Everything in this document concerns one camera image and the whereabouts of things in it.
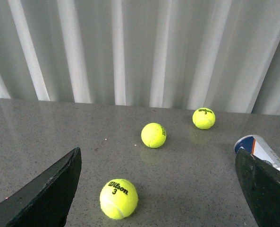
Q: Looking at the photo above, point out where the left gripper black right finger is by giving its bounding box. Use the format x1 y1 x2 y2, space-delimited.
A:
235 149 280 227

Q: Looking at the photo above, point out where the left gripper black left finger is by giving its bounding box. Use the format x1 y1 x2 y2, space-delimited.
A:
0 148 82 227

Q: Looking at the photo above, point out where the Roland Garros tennis ball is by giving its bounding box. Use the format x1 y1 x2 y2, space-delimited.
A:
141 122 167 148

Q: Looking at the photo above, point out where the near Wilson tennis ball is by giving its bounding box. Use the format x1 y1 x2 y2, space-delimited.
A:
100 179 138 220

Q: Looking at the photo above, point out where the wilson tennis ball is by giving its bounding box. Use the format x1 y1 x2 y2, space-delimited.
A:
192 107 216 130
100 179 138 220

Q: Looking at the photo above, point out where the far Wilson tennis ball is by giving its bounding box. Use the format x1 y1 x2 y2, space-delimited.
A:
192 107 216 130

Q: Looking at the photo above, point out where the white pleated curtain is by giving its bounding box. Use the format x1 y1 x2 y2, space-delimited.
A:
0 0 280 115

